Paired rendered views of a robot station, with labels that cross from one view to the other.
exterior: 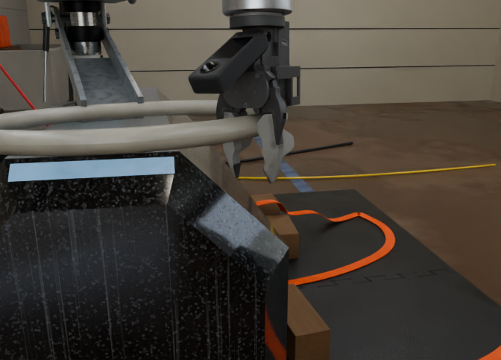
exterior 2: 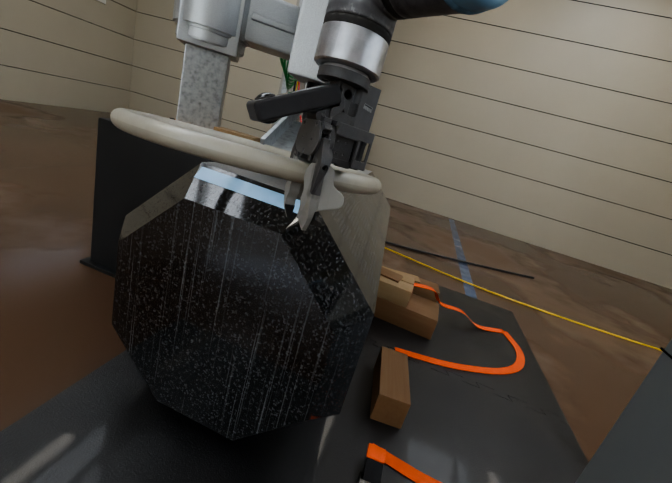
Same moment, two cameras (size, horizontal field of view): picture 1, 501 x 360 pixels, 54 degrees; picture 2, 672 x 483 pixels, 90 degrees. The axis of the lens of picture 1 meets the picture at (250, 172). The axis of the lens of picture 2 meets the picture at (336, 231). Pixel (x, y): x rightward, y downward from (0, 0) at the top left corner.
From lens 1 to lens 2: 0.33 m
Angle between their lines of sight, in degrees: 21
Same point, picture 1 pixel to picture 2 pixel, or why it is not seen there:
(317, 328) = (400, 397)
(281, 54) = (359, 117)
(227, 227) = (324, 274)
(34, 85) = not seen: hidden behind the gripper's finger
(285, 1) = (363, 57)
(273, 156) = (305, 204)
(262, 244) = (349, 301)
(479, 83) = not seen: outside the picture
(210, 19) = (461, 152)
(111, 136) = (163, 129)
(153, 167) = not seen: hidden behind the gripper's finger
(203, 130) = (241, 152)
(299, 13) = (534, 167)
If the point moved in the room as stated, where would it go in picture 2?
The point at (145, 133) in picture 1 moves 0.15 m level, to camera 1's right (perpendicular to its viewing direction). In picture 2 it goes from (189, 135) to (286, 171)
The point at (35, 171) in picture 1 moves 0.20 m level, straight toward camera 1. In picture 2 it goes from (213, 176) to (174, 190)
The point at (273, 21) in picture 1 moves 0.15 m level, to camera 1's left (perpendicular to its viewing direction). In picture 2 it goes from (347, 75) to (253, 54)
